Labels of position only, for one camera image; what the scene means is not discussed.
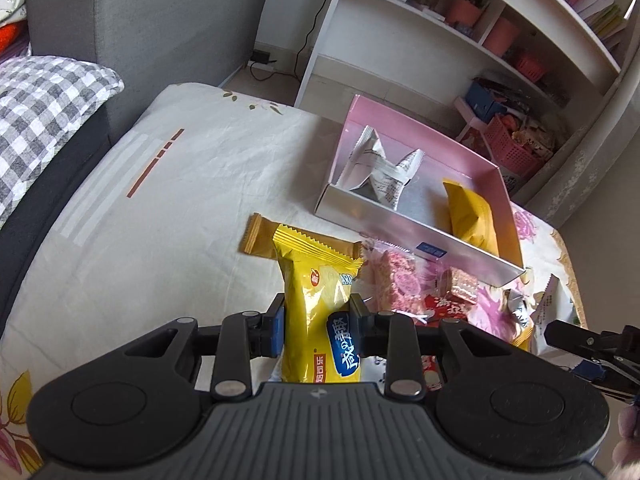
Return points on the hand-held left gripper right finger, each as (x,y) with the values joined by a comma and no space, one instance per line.
(356,327)

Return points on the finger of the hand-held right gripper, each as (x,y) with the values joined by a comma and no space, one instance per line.
(589,371)
(567,336)

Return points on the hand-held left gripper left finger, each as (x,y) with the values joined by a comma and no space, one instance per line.
(276,330)

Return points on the white nut packet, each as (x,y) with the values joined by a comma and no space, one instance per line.
(552,310)

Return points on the yellow snack packet blue label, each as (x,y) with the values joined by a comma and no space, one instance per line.
(312,285)

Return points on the red and white snack packet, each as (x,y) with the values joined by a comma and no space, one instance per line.
(431,375)

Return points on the shiny red snack packet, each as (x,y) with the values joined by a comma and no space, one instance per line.
(445,310)

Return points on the pink and silver cardboard box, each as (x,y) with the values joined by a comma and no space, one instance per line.
(415,220)

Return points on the white printed snack packet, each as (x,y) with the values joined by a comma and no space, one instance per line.
(367,160)
(395,180)

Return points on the plain yellow snack packet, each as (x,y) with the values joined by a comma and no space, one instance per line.
(472,215)

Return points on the person's right hand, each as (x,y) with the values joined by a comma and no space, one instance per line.
(627,435)

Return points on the blue and white candy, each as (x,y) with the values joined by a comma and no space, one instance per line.
(520,310)

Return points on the pink rice crisp packet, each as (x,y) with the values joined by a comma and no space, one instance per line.
(395,275)

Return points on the gold foil snack packet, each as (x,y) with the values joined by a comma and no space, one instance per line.
(260,237)

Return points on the wafer biscuit packet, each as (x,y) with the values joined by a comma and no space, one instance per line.
(457,285)

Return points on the floral bedsheet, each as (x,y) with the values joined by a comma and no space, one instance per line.
(175,200)

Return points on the pink plastic crate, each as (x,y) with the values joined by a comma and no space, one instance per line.
(510,150)

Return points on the pink stool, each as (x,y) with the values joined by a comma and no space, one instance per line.
(470,127)

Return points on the blue storage box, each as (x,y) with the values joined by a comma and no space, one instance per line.
(482,102)

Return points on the white bookshelf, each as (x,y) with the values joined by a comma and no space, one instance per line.
(550,85)

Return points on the small red basket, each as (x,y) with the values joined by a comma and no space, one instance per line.
(530,67)

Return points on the pink plain cup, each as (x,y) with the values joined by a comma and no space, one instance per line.
(501,37)

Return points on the grey checked pillow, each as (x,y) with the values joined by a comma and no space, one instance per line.
(45,110)

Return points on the stack of papers and books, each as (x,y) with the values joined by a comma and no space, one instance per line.
(597,10)

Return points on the grey sofa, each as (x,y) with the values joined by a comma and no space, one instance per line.
(150,25)

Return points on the pink pen cup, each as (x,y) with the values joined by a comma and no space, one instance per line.
(465,12)

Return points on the orange cloth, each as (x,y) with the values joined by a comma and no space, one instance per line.
(11,37)

